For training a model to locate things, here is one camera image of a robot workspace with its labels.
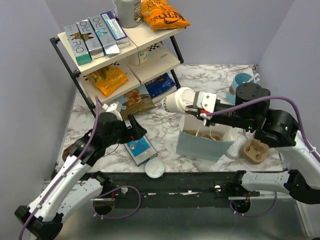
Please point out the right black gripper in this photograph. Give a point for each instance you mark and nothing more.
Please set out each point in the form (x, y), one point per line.
(208, 122)

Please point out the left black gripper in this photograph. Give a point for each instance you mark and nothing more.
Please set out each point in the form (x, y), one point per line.
(137, 131)

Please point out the single white lid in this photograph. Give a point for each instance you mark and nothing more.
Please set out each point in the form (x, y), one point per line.
(184, 97)

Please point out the light blue paper bag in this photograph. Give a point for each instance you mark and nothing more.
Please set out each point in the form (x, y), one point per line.
(200, 147)

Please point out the single brown cup carrier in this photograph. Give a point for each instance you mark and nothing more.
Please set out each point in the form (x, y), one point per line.
(208, 135)

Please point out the stack of white lids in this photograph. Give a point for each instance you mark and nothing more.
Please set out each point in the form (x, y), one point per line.
(154, 168)

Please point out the single paper cup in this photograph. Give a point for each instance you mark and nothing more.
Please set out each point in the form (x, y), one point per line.
(172, 104)

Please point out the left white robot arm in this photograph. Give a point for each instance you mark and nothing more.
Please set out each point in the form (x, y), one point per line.
(45, 216)

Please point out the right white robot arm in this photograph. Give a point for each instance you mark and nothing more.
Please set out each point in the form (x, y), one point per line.
(277, 129)

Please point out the blue razor package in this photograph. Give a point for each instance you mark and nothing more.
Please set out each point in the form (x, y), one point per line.
(141, 151)

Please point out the brown and blue snack bag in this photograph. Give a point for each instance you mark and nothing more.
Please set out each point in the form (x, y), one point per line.
(135, 101)

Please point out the blue chip bag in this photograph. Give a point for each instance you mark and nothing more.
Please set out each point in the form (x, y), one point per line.
(159, 85)

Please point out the blue cup with stirrers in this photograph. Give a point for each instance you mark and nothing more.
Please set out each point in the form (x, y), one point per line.
(240, 78)

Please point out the yellow snack bag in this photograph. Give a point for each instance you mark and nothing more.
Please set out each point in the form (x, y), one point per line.
(107, 79)

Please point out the black and cream shelf rack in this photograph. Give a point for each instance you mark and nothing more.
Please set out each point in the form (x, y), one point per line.
(164, 56)

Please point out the brown cardboard cup carrier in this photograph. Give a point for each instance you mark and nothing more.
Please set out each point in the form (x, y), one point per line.
(255, 151)

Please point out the white bowl on shelf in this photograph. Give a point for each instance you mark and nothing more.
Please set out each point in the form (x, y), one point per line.
(138, 58)

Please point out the blue R.O carton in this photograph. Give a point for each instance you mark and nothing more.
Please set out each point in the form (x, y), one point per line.
(104, 35)

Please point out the silver R.O carton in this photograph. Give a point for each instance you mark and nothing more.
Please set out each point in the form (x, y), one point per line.
(90, 38)

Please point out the purple and white box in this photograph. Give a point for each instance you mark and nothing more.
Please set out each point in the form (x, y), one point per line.
(116, 30)

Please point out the teal R.O carton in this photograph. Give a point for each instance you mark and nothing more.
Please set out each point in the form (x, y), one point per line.
(77, 44)

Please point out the orange chip bag top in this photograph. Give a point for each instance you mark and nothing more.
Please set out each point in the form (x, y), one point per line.
(159, 15)

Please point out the grey printed mug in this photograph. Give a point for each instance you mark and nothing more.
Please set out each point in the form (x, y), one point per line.
(128, 12)

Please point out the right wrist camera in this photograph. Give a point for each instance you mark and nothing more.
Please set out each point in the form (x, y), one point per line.
(204, 101)

